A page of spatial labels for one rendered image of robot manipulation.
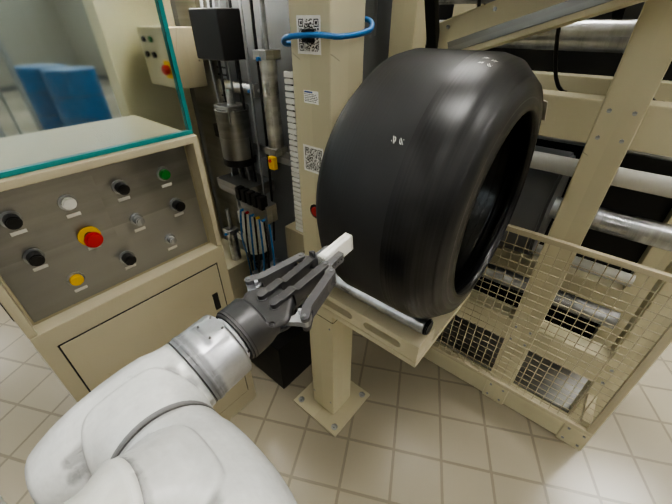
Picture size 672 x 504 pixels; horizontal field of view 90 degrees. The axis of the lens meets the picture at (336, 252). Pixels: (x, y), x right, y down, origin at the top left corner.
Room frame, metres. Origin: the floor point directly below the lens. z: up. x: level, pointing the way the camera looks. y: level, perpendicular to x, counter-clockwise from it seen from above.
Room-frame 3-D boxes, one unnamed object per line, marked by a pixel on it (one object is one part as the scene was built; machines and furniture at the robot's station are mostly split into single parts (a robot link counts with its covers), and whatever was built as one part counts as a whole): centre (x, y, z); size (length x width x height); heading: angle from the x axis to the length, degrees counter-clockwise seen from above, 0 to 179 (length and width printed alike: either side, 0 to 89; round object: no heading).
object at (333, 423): (0.96, 0.02, 0.01); 0.27 x 0.27 x 0.02; 50
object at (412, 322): (0.70, -0.10, 0.90); 0.35 x 0.05 x 0.05; 50
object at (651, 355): (0.92, -0.58, 0.65); 0.90 x 0.02 x 0.70; 50
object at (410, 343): (0.71, -0.10, 0.83); 0.36 x 0.09 x 0.06; 50
